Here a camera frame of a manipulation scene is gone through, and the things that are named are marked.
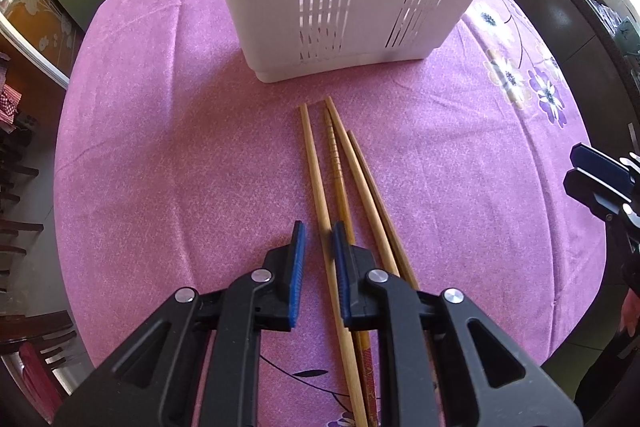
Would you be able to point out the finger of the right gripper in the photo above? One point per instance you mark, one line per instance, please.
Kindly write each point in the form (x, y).
(601, 199)
(603, 167)

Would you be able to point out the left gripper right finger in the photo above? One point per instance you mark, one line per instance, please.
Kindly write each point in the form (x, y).
(443, 361)

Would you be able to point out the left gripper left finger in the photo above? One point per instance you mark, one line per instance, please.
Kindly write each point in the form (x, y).
(195, 359)

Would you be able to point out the red-ended wooden chopstick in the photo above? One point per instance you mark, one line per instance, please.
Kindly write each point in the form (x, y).
(361, 339)

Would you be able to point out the light wooden chopstick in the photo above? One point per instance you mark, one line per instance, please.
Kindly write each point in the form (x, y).
(398, 250)
(374, 219)
(344, 337)

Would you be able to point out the person's right hand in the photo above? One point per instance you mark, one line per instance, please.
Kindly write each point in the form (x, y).
(630, 313)

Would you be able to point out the dark wooden chair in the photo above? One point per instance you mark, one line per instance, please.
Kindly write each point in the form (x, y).
(34, 347)

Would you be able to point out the purple floral tablecloth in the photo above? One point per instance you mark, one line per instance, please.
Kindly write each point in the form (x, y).
(175, 166)

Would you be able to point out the checked purple apron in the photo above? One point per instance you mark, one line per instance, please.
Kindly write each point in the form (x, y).
(9, 98)

